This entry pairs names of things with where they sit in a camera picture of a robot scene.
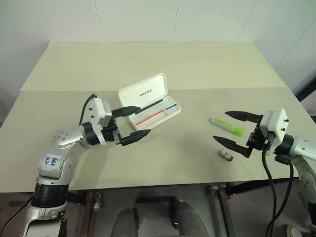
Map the black metal crossbar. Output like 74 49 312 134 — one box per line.
136 196 175 205

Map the white open pencil case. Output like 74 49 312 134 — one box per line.
118 72 182 132

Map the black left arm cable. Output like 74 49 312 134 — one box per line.
78 93 96 127

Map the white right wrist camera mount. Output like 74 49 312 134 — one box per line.
260 108 288 149

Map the green highlighter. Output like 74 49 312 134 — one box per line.
209 117 245 137

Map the black metal stand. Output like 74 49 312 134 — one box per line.
295 76 316 102

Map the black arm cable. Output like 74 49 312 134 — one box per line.
78 93 96 127
261 145 295 237

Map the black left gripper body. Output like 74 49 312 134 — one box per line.
102 118 123 146

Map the rusty metal table leg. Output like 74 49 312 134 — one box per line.
83 190 102 237

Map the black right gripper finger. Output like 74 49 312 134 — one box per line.
212 135 251 158
224 110 264 123

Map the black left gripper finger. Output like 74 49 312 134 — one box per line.
120 129 152 147
111 106 142 119

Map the white label with blue writing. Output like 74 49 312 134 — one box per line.
39 153 63 177

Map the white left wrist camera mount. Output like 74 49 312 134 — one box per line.
89 98 113 147

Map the dark rounded shape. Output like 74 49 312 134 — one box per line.
116 207 139 237
172 199 206 237

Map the thin red pen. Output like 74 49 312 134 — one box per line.
135 110 166 125

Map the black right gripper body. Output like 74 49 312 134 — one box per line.
245 120 275 158

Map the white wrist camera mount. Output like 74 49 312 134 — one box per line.
260 108 288 149
89 98 113 147

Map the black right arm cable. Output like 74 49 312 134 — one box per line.
261 145 295 237

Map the white rounded shoe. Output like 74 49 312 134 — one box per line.
285 224 310 237

